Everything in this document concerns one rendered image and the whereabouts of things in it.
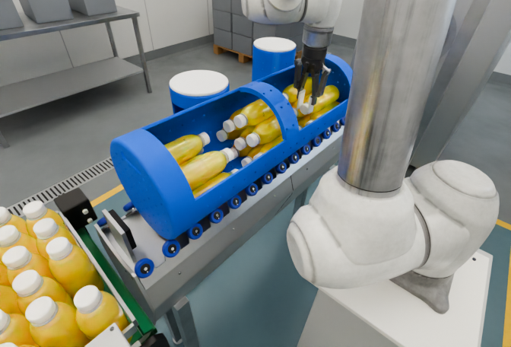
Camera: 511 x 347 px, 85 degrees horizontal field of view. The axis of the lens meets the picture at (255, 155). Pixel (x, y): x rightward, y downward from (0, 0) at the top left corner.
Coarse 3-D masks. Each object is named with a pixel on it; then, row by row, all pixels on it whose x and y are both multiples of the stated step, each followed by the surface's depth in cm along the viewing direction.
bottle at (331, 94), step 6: (330, 90) 108; (336, 90) 110; (324, 96) 105; (330, 96) 107; (336, 96) 110; (306, 102) 103; (318, 102) 103; (324, 102) 105; (330, 102) 108; (318, 108) 103
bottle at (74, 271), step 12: (72, 252) 58; (84, 252) 61; (60, 264) 56; (72, 264) 58; (84, 264) 60; (60, 276) 57; (72, 276) 58; (84, 276) 61; (96, 276) 65; (72, 288) 61
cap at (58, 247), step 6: (54, 240) 57; (60, 240) 57; (66, 240) 57; (48, 246) 56; (54, 246) 56; (60, 246) 56; (66, 246) 56; (48, 252) 55; (54, 252) 55; (60, 252) 55; (66, 252) 57
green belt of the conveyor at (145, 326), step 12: (84, 240) 80; (96, 252) 78; (108, 264) 76; (108, 276) 72; (108, 288) 69; (120, 288) 70; (132, 300) 68; (132, 312) 65; (144, 324) 64; (132, 336) 62
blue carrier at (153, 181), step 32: (224, 96) 85; (256, 96) 108; (160, 128) 79; (192, 128) 91; (288, 128) 84; (320, 128) 99; (128, 160) 65; (160, 160) 60; (256, 160) 76; (128, 192) 78; (160, 192) 58; (224, 192) 71; (160, 224) 69; (192, 224) 69
